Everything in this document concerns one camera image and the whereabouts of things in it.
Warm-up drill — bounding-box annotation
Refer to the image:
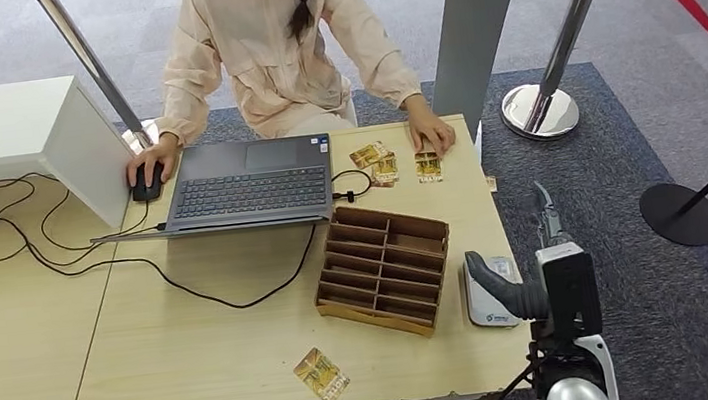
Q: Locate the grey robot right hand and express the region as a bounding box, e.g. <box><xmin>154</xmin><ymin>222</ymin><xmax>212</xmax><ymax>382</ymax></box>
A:
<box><xmin>457</xmin><ymin>177</ymin><xmax>583</xmax><ymax>327</ymax></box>

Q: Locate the person's left hand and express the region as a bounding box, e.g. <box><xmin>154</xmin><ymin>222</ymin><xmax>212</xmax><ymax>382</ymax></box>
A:
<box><xmin>401</xmin><ymin>90</ymin><xmax>459</xmax><ymax>163</ymax></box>

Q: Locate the person's right hand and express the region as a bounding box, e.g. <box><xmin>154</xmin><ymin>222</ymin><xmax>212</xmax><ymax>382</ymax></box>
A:
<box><xmin>121</xmin><ymin>129</ymin><xmax>187</xmax><ymax>192</ymax></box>

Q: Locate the black computer mouse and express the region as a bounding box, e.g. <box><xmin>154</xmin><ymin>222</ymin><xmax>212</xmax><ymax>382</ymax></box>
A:
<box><xmin>128</xmin><ymin>161</ymin><xmax>169</xmax><ymax>205</ymax></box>

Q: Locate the gold patterned card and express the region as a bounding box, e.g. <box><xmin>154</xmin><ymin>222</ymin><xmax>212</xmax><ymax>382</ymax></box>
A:
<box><xmin>291</xmin><ymin>344</ymin><xmax>354</xmax><ymax>400</ymax></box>
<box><xmin>367</xmin><ymin>151</ymin><xmax>402</xmax><ymax>191</ymax></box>
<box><xmin>413</xmin><ymin>149</ymin><xmax>446</xmax><ymax>186</ymax></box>
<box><xmin>347</xmin><ymin>140</ymin><xmax>392</xmax><ymax>172</ymax></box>

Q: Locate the light grey card reader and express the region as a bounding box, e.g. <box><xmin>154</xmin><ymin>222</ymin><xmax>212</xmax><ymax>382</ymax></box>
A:
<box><xmin>461</xmin><ymin>251</ymin><xmax>524</xmax><ymax>334</ymax></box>

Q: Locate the brown wooden card organiser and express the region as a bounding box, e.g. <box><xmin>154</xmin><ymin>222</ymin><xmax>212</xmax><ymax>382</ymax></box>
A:
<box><xmin>303</xmin><ymin>194</ymin><xmax>463</xmax><ymax>352</ymax></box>

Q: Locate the person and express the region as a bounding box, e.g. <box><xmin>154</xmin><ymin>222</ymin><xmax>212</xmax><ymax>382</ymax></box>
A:
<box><xmin>106</xmin><ymin>0</ymin><xmax>460</xmax><ymax>205</ymax></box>

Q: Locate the thin white panel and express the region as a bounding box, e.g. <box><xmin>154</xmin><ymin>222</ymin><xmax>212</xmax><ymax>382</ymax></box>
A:
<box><xmin>470</xmin><ymin>119</ymin><xmax>489</xmax><ymax>166</ymax></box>

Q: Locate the thin grey rod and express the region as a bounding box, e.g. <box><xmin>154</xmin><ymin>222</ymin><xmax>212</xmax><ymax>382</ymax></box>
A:
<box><xmin>89</xmin><ymin>227</ymin><xmax>169</xmax><ymax>248</ymax></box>

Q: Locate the dark grey laptop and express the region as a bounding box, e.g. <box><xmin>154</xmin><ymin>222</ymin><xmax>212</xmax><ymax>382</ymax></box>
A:
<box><xmin>154</xmin><ymin>130</ymin><xmax>340</xmax><ymax>240</ymax></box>

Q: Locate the grey kiosk pillar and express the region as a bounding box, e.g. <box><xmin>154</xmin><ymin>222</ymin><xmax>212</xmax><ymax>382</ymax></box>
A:
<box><xmin>419</xmin><ymin>0</ymin><xmax>550</xmax><ymax>143</ymax></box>

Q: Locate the black stanchion with round base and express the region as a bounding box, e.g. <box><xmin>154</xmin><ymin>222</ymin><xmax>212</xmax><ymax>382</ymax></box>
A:
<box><xmin>631</xmin><ymin>131</ymin><xmax>708</xmax><ymax>253</ymax></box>

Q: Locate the black mouse cable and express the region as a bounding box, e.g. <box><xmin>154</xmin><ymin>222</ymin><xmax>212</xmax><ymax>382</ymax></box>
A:
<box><xmin>36</xmin><ymin>177</ymin><xmax>164</xmax><ymax>257</ymax></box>

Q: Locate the chrome stanchion post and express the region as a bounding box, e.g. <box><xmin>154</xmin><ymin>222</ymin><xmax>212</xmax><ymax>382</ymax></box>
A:
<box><xmin>32</xmin><ymin>0</ymin><xmax>163</xmax><ymax>166</ymax></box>
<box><xmin>488</xmin><ymin>0</ymin><xmax>641</xmax><ymax>146</ymax></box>

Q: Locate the short black cable with plug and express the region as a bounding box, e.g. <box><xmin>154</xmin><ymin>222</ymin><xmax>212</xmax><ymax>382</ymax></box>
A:
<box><xmin>327</xmin><ymin>166</ymin><xmax>375</xmax><ymax>205</ymax></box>

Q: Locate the long black power cable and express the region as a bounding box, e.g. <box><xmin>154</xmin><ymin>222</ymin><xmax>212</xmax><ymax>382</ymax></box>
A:
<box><xmin>0</xmin><ymin>141</ymin><xmax>327</xmax><ymax>338</ymax></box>

